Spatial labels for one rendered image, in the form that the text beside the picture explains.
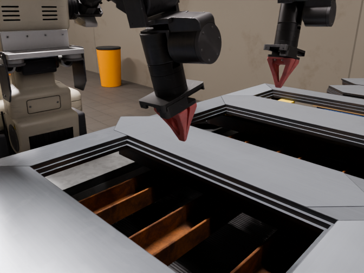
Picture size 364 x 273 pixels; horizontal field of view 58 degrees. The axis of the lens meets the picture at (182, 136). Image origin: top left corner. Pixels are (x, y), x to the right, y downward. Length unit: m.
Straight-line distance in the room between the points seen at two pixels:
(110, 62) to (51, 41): 4.19
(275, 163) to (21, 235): 0.52
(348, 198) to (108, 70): 5.00
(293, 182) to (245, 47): 3.36
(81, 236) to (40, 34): 0.85
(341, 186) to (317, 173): 0.06
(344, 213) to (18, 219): 0.54
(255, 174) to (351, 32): 2.78
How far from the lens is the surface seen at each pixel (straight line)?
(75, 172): 1.11
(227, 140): 0.87
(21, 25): 1.26
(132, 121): 1.02
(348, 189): 0.71
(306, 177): 0.72
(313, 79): 3.56
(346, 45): 3.41
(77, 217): 0.59
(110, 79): 5.49
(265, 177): 0.70
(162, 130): 0.94
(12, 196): 0.69
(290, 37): 0.87
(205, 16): 0.48
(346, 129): 1.06
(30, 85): 1.32
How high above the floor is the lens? 1.16
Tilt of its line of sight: 21 degrees down
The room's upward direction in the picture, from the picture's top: straight up
